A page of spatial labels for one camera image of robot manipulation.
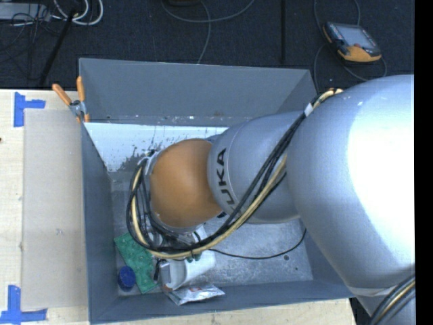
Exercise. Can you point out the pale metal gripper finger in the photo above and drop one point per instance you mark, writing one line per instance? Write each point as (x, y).
(165, 271)

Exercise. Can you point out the white plastic cup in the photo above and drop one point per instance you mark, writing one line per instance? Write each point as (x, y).
(193, 269)

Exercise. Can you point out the dark green flat block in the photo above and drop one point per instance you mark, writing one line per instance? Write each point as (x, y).
(135, 257)

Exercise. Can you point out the silver foil packet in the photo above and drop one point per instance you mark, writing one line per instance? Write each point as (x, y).
(194, 294)

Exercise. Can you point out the blue round cap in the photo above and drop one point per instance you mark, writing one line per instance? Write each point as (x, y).
(126, 277)

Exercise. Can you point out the pale cardboard board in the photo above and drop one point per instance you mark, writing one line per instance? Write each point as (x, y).
(50, 198)

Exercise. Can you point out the grey metal bin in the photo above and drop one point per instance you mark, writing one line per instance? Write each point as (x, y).
(189, 90)

